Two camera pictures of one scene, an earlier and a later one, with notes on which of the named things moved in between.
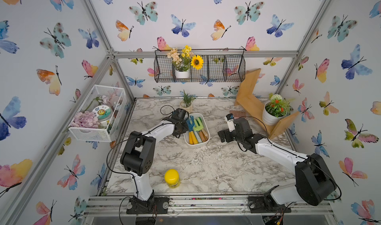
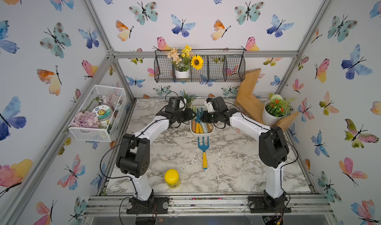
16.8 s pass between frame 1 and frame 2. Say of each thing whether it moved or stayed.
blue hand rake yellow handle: moved
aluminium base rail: stayed
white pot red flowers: stayed
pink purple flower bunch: stayed
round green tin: stayed
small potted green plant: stayed
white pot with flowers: stayed
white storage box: moved
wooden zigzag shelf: stayed
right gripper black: moved
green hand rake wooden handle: moved
